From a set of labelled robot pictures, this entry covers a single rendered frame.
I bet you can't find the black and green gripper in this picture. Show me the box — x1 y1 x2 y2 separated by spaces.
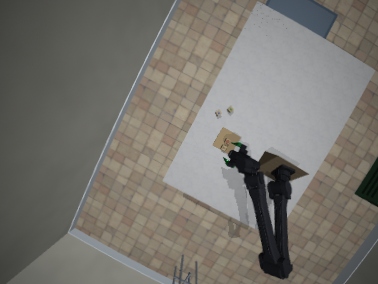
223 142 248 168

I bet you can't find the tan mat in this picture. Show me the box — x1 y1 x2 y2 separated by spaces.
213 127 241 154

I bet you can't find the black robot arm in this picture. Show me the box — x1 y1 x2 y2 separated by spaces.
228 150 295 279

